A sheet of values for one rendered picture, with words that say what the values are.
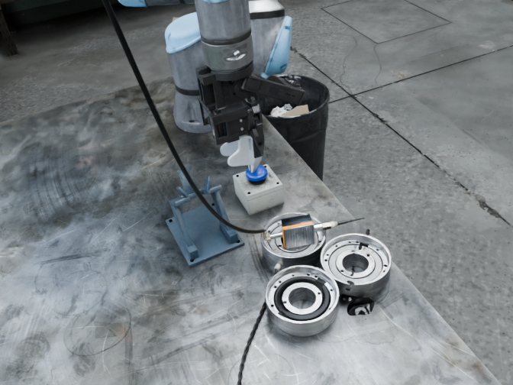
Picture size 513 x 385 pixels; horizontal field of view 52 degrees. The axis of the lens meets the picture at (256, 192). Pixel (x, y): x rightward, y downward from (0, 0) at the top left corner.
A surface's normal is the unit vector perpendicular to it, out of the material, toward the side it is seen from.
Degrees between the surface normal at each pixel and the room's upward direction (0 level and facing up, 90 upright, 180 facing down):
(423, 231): 0
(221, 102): 90
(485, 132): 0
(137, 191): 0
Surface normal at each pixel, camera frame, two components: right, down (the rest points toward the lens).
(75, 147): -0.10, -0.77
